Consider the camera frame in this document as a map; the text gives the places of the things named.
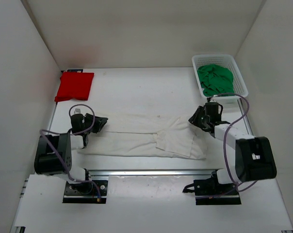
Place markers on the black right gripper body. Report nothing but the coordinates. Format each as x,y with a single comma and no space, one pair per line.
207,120

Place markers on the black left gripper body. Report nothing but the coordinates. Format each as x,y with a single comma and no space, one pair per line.
89,121

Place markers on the white t shirt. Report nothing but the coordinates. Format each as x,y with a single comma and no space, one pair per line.
137,135

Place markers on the green garment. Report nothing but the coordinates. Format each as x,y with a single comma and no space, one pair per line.
215,79

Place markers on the red t shirt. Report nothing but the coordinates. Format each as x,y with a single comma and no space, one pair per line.
74,86

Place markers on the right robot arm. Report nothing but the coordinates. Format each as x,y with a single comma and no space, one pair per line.
247,158

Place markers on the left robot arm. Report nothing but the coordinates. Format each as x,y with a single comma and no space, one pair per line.
54,152

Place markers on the dark card behind red shirt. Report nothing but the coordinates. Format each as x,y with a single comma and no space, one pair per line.
75,70

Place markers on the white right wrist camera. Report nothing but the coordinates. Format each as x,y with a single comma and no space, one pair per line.
211,97

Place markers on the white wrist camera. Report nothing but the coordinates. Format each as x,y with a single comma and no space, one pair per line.
77,111
211,97

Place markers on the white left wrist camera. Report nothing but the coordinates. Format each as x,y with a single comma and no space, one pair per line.
77,111

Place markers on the aluminium rail front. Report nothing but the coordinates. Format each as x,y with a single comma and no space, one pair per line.
151,172

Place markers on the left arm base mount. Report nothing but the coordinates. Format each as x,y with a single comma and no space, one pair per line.
86,193

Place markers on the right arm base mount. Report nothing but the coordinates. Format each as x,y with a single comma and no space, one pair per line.
210,192

